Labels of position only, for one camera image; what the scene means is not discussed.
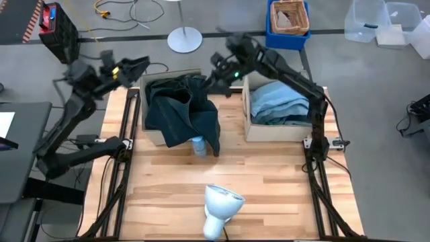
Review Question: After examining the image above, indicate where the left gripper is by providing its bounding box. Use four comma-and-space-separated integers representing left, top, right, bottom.
99, 50, 151, 91

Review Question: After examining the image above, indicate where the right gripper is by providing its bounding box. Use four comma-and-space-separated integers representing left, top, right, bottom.
201, 52, 243, 98

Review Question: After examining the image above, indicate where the dark navy garment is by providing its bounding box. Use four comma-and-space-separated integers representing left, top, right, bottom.
144, 74, 222, 157

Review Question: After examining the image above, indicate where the light blue towel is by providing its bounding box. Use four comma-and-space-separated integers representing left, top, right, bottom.
250, 80, 312, 126

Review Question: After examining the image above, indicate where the grey round-base floor stand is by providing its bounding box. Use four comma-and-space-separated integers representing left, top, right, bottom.
167, 0, 203, 54

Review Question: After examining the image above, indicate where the blue Febreze spray bottle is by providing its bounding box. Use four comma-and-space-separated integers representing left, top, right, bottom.
191, 135, 208, 158

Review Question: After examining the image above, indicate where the beige fabric storage box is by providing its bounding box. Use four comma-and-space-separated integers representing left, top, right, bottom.
139, 68, 202, 147
241, 75, 320, 143

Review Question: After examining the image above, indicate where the black crate with red top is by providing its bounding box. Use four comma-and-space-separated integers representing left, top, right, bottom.
38, 2, 81, 65

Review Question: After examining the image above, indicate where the blue plastic bin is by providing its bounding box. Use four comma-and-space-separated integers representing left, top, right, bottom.
265, 0, 312, 51

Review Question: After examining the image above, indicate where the grey cloth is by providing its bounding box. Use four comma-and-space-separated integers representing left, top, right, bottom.
275, 10, 293, 30

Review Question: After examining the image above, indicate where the wicker basket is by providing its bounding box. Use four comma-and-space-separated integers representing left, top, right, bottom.
269, 0, 310, 36

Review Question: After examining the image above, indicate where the white gooseneck desk lamp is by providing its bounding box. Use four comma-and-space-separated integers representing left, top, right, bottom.
202, 184, 246, 241

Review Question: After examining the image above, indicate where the black mat with orange stripes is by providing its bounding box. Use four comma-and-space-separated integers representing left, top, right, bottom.
0, 0, 43, 45

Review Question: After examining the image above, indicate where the white paper sheet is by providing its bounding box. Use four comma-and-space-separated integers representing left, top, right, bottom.
0, 112, 16, 139

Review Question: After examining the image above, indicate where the black desk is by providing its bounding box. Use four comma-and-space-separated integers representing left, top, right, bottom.
0, 102, 53, 205

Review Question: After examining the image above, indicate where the clear plastic bin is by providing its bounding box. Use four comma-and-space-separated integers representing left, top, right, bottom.
408, 15, 430, 61
374, 1, 423, 50
343, 0, 387, 44

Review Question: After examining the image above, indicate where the grey floor cable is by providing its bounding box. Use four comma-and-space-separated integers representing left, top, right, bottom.
79, 0, 165, 34

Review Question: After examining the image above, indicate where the yellow plug cable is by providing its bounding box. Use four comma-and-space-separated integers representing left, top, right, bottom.
93, 0, 111, 18

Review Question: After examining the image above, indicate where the long yellow cable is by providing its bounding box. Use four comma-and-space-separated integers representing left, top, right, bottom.
63, 0, 100, 43

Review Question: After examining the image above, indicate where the black aluminium frame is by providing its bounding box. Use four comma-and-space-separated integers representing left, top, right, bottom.
302, 134, 366, 240
80, 87, 140, 240

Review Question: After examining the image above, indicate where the black equipment with cables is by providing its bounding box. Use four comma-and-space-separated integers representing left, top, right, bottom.
398, 93, 430, 138

